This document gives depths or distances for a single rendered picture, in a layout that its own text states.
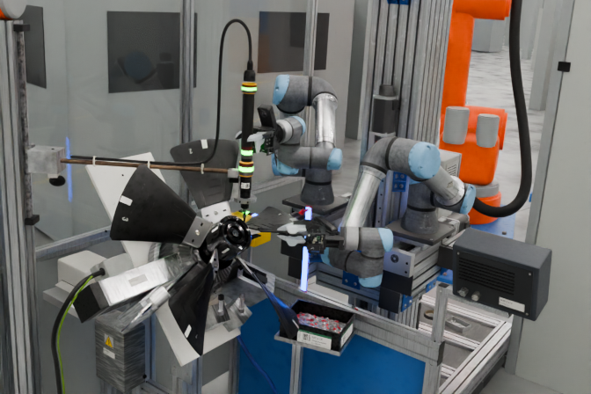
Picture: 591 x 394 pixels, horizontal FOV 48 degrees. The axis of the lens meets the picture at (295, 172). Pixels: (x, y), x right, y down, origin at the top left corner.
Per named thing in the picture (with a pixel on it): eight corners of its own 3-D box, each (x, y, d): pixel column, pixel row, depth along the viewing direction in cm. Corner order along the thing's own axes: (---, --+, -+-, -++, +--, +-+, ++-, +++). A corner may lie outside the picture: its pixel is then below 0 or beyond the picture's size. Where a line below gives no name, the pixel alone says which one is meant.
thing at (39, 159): (24, 174, 204) (22, 148, 201) (33, 168, 210) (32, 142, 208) (57, 177, 203) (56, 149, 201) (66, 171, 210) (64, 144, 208)
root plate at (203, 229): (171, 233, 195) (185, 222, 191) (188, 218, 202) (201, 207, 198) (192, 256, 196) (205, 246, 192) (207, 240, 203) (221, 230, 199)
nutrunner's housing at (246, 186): (237, 209, 205) (243, 61, 193) (239, 205, 209) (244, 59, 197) (250, 210, 205) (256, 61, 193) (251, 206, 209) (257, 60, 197)
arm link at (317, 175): (332, 183, 286) (334, 152, 282) (301, 181, 285) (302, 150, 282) (331, 175, 297) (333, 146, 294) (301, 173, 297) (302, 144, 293)
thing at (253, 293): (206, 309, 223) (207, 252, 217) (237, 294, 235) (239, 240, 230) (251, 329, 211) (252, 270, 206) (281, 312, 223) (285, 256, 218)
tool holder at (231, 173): (225, 202, 203) (226, 171, 201) (229, 196, 210) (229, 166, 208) (255, 205, 203) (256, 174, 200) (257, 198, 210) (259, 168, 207)
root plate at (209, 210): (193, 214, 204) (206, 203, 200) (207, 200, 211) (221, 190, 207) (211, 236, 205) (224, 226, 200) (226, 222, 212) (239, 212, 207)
